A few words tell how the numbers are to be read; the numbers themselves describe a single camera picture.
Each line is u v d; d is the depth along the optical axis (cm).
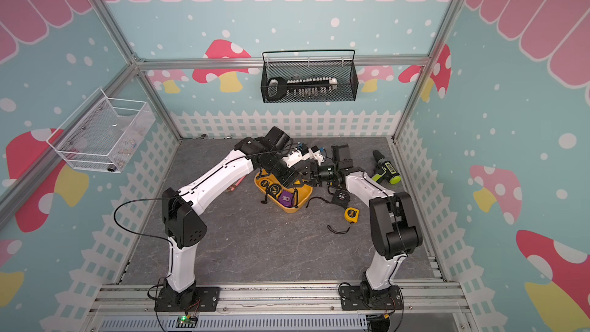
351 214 92
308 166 78
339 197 94
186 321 73
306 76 92
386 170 103
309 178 76
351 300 74
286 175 73
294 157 75
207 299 75
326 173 78
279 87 89
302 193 93
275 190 97
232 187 58
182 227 56
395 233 48
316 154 83
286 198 95
